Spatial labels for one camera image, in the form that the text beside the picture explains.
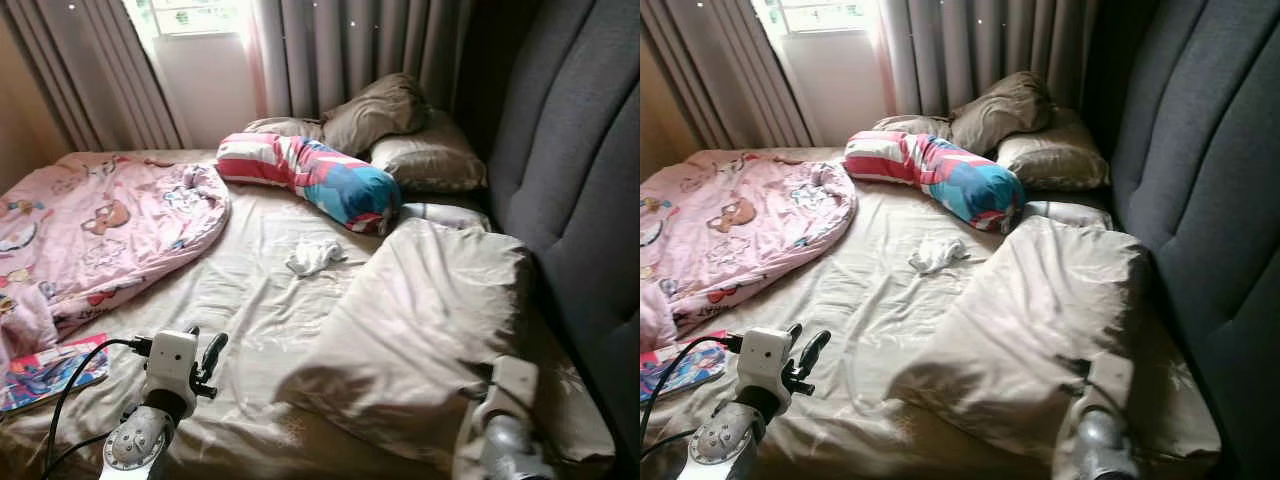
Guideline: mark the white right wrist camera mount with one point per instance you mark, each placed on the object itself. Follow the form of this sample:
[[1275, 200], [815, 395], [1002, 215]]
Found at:
[[1110, 380], [515, 385]]

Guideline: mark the plump beige pillow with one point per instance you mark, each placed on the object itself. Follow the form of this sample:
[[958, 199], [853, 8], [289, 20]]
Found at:
[[1055, 158], [430, 160]]

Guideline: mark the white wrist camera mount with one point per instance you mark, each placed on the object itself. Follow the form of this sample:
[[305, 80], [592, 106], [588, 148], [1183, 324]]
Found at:
[[1110, 380], [515, 385], [765, 355], [170, 358]]

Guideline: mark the dark grey upholstered headboard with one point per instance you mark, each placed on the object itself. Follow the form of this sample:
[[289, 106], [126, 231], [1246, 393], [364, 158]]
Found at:
[[570, 150], [1200, 150]]

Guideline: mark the grey pleated curtain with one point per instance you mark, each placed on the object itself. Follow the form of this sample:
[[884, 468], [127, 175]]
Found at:
[[340, 50], [90, 70], [970, 50], [720, 70]]

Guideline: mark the bright window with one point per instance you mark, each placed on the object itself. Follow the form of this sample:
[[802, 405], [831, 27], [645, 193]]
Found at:
[[185, 15], [815, 15]]

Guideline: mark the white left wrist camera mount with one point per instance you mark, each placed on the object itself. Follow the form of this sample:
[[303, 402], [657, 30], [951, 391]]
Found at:
[[170, 358], [765, 355]]

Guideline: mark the pink cartoon print quilt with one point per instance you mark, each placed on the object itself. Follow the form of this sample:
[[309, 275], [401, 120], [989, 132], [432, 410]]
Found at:
[[100, 230], [730, 225]]

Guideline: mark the flat beige pillow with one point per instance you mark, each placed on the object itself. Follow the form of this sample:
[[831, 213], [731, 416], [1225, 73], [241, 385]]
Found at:
[[285, 127], [912, 126]]

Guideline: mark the red white blue bolster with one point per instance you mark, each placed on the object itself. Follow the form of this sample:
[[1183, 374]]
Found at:
[[320, 175], [945, 172]]

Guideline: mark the colourful comic book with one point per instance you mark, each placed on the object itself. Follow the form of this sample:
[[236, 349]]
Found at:
[[685, 372], [50, 375]]

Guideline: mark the white crumpled cloth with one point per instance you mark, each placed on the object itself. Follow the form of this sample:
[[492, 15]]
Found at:
[[937, 255], [315, 257]]

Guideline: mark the pink sheer curtain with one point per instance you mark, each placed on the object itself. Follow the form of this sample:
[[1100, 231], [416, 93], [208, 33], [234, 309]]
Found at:
[[882, 60], [255, 60]]

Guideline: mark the small grey patterned pillow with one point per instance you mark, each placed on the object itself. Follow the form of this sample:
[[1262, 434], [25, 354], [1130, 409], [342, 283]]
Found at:
[[1068, 214], [445, 215]]

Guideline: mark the beige folded duvet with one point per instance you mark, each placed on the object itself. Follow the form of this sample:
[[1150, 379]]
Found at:
[[420, 320], [1030, 320]]

